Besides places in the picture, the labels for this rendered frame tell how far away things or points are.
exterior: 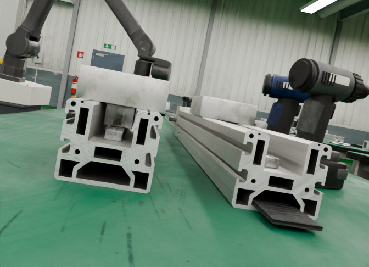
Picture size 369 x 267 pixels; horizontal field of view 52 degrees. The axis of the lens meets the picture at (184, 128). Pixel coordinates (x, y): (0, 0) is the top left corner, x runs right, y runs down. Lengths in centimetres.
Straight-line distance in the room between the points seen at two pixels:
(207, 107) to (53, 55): 1200
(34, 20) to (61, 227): 124
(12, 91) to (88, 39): 1116
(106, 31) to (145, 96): 1206
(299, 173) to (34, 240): 29
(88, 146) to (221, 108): 38
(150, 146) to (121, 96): 9
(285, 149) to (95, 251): 31
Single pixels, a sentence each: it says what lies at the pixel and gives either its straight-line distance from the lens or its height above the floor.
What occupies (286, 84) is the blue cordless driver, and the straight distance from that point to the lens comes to 96.
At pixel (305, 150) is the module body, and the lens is 44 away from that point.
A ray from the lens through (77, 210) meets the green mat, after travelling 32.
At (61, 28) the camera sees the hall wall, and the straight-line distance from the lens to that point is 1272.
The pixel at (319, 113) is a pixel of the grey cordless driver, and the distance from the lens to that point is 71.
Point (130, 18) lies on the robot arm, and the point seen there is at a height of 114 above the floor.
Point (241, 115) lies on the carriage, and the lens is 74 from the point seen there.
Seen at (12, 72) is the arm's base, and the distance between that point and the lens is 148.
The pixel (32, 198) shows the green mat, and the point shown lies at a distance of 34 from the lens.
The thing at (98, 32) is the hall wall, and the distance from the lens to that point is 1254.
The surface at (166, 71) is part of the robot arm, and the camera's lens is 131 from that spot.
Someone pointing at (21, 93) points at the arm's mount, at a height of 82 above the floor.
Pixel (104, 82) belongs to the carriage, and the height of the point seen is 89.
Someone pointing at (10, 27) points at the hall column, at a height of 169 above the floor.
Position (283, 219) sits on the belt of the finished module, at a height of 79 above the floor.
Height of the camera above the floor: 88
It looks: 3 degrees down
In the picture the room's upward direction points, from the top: 11 degrees clockwise
